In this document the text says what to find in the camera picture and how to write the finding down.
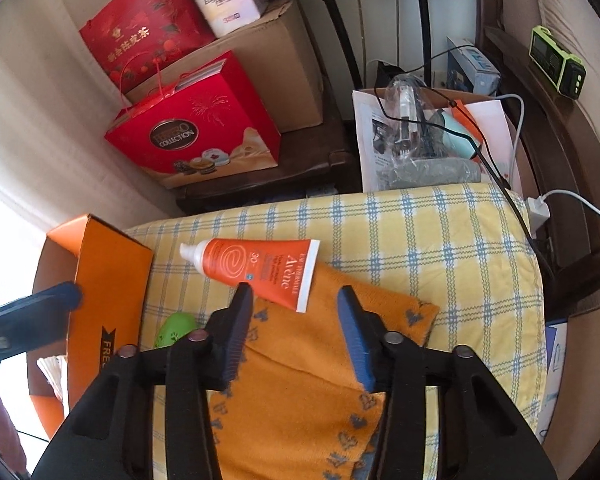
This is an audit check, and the blue and white box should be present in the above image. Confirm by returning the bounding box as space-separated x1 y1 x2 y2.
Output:
446 36 501 96

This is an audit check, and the red gift box with handle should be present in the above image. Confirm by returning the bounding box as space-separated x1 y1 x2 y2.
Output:
104 50 282 190

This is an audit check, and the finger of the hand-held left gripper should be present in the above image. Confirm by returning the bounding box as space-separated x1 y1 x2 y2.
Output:
0 281 84 376

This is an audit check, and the white open box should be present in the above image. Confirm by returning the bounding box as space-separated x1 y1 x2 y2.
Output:
352 87 518 193

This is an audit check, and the clear plastic item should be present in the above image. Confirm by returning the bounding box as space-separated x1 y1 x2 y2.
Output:
384 74 432 161

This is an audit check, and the black cable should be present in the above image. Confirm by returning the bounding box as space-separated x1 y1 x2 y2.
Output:
374 45 556 281

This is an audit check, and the white cable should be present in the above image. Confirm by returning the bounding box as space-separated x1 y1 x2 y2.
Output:
495 94 527 196

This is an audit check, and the red gift bag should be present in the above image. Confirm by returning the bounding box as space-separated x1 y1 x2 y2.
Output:
79 0 216 93

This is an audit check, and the beige sofa cushion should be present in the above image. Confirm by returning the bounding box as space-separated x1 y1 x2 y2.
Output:
500 0 600 161

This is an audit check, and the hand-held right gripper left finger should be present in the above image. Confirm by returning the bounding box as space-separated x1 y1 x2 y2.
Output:
30 282 255 480

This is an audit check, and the orange sunscreen tube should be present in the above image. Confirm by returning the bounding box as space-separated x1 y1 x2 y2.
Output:
179 238 322 314

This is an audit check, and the white curtain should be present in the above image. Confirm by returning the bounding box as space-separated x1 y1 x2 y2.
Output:
0 0 181 221

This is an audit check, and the orange cardboard box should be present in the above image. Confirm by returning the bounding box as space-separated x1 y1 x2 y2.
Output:
32 214 155 441

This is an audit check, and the white charger with cable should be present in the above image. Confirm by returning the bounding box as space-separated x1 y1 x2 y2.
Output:
527 189 600 231

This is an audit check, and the green paw-print toy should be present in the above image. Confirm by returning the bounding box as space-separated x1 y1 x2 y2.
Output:
153 312 198 351

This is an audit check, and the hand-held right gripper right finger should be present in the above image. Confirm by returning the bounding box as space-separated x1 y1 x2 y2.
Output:
336 286 551 480

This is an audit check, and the orange patterned cloth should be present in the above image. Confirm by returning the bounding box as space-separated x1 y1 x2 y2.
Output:
207 262 441 480

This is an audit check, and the brown cardboard box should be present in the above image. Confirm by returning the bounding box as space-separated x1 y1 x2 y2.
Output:
125 0 326 133

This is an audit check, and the dark wooden side table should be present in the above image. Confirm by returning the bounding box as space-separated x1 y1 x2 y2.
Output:
175 105 366 213

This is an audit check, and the green handheld device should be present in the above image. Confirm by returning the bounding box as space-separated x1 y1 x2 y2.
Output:
528 25 587 97

